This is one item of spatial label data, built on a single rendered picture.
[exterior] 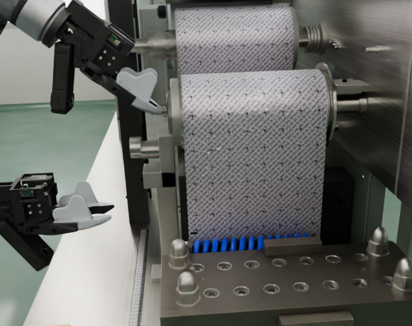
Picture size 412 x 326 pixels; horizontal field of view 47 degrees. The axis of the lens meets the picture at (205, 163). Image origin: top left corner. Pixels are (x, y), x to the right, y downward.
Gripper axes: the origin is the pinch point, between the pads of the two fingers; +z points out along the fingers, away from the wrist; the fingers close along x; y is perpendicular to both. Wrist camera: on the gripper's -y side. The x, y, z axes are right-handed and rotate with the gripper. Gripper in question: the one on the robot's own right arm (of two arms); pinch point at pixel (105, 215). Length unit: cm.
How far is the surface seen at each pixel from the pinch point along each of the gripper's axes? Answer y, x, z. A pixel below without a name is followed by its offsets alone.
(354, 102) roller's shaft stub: 16.6, 4.6, 43.6
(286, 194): 2.2, -0.2, 31.2
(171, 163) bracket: 6.2, 7.1, 11.6
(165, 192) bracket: 0.3, 7.8, 10.2
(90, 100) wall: -103, 556, -102
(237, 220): -2.4, -0.2, 22.5
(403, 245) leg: -19, 15, 62
